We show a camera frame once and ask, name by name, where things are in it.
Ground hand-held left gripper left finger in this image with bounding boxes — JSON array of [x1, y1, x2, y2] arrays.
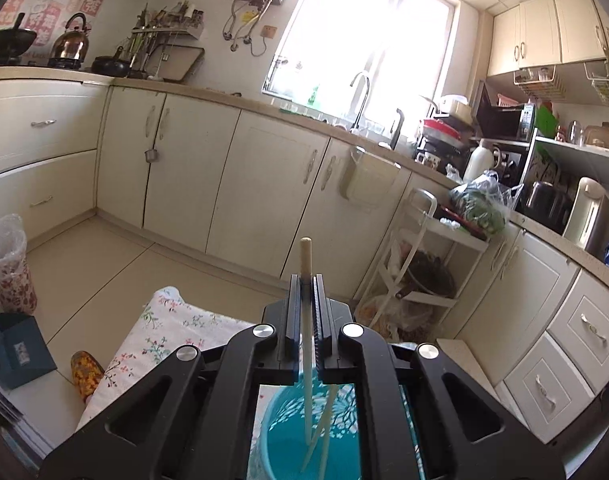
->
[[38, 274, 305, 480]]

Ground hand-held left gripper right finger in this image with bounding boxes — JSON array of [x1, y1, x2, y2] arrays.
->
[[312, 274, 567, 480]]

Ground wooden chopstick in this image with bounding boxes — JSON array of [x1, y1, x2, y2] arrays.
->
[[307, 384, 337, 450], [317, 387, 342, 480], [299, 236, 315, 473]]

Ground teal perforated utensil holder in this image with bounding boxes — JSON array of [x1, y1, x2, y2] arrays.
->
[[248, 383, 428, 480]]

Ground white trolley cart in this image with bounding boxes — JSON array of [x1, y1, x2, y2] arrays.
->
[[363, 189, 491, 337]]

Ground floral tablecloth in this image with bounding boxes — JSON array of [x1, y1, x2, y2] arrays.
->
[[74, 286, 268, 480]]

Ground white hanging door bin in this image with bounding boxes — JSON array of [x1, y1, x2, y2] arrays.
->
[[339, 145, 403, 214]]

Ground cream door cabinets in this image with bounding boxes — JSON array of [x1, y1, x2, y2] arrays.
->
[[96, 85, 415, 302]]

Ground bag of green vegetables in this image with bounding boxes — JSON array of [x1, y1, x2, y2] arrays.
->
[[449, 170, 526, 237]]

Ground black small faucet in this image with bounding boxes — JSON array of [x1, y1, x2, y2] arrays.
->
[[391, 108, 406, 151]]

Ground floral slipper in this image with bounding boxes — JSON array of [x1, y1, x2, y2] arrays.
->
[[70, 351, 106, 404]]

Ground white thermos jug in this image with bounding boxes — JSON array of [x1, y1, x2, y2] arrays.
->
[[463, 139, 498, 184]]

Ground stack of red-rimmed dishes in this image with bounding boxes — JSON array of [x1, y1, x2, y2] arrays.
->
[[416, 115, 473, 157]]

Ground cream cabinet with drawers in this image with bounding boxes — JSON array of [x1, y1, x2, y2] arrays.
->
[[454, 220, 609, 432]]

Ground chrome gooseneck faucet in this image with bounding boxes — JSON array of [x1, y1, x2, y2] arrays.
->
[[349, 72, 371, 134]]

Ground white lidded pot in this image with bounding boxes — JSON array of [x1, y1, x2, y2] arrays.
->
[[438, 94, 473, 121]]

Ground blue dustpan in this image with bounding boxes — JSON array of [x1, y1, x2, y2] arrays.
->
[[0, 312, 58, 391]]

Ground steel thermos pot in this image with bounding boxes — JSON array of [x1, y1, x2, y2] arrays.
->
[[563, 176, 609, 257]]

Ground floral trash bin with bag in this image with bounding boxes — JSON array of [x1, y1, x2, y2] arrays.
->
[[0, 214, 38, 317]]

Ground window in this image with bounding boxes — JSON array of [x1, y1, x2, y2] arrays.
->
[[261, 0, 458, 112]]

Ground green cutting board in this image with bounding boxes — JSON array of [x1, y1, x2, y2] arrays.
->
[[534, 102, 560, 141]]

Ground cream drawer cabinet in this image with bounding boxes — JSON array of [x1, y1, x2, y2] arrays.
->
[[0, 79, 110, 242]]

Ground white counter shelf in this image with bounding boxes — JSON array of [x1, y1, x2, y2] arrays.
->
[[521, 135, 609, 202]]

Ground black frying pan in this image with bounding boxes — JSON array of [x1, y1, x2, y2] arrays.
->
[[91, 46, 133, 75]]

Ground copper kettle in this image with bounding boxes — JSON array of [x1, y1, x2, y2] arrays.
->
[[49, 12, 90, 61]]

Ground cream upper cabinets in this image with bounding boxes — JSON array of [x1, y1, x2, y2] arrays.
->
[[487, 0, 609, 79]]

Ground gas stove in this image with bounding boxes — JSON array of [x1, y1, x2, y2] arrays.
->
[[0, 56, 86, 70]]

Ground black wok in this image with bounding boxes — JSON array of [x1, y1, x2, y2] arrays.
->
[[0, 12, 38, 59]]

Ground wall utensil rack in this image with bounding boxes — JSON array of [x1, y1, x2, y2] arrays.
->
[[128, 2, 206, 81]]

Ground wire hanging basket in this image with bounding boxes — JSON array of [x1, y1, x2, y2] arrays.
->
[[583, 57, 609, 109], [513, 65, 568, 101]]

